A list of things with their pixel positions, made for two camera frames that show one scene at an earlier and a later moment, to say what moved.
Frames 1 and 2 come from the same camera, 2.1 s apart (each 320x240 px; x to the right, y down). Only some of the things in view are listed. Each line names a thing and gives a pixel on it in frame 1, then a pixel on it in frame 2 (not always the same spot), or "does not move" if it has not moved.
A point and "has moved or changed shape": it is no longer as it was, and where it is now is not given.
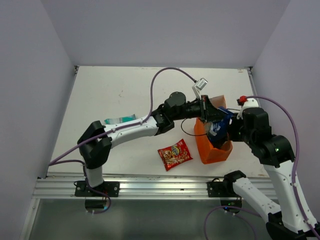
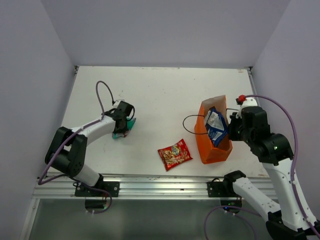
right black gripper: [235, 121] does not move
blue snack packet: [218, 134] has moved or changed shape
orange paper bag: [208, 154] does not move
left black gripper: [208, 113] → [124, 129]
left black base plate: [110, 189] does not move
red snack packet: [174, 155] does not move
